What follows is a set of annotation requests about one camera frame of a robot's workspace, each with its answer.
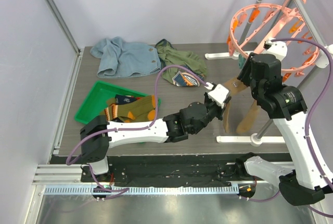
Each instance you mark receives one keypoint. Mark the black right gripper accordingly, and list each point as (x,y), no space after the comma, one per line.
(244,68)

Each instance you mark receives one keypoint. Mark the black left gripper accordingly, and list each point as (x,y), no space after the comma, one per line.
(220,110)

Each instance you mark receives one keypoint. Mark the brown ribbed sock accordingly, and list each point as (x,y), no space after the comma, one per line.
(235,86)
(248,121)

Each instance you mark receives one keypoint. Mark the olive orange sock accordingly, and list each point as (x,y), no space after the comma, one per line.
(130,110)
(145,117)

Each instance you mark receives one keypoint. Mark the navy santa sock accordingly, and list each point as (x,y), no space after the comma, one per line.
(122,99)

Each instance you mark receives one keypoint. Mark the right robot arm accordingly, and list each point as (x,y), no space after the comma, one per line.
(309,181)

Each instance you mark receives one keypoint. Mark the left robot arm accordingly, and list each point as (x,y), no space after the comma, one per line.
(100,135)

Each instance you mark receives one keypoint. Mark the pink round clip hanger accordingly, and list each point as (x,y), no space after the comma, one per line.
(251,12)

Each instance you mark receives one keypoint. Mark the olive green printed shirt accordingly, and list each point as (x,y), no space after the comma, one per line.
(188,59)

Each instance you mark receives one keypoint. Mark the light blue denim garment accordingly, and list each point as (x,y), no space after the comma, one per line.
(121,59)

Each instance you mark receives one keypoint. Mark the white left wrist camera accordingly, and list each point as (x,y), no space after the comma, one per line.
(218,94)

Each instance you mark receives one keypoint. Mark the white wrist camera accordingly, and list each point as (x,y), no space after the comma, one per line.
(218,94)
(278,49)

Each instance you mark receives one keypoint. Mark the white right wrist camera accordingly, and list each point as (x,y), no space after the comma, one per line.
(278,49)

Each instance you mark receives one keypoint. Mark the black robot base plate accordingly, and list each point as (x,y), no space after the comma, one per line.
(173,171)

